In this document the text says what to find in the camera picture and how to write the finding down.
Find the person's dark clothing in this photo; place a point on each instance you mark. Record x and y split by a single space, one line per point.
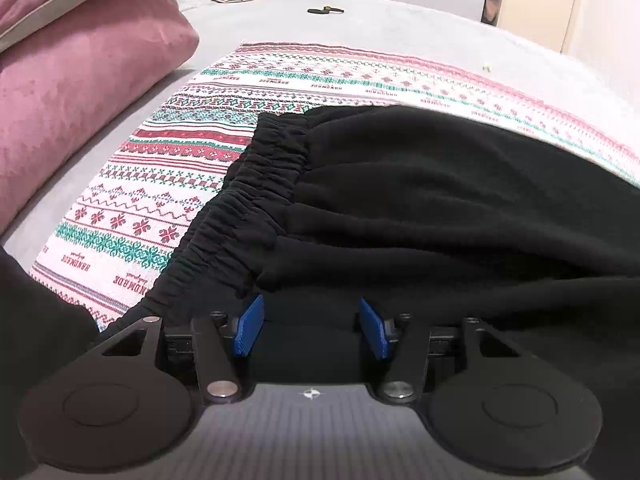
35 305

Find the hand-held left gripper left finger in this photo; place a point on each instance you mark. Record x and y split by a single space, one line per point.
248 327

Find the black pants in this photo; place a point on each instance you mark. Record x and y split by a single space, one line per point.
425 195

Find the patterned knit-print blanket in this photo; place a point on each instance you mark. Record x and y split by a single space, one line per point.
165 180

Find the bed with grey sheet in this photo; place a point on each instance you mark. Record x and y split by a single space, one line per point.
400 27

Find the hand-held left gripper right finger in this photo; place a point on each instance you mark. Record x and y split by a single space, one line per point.
376 330

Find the pink velvet pillow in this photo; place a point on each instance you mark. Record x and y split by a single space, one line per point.
75 95

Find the small black object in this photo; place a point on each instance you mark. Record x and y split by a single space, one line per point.
324 10

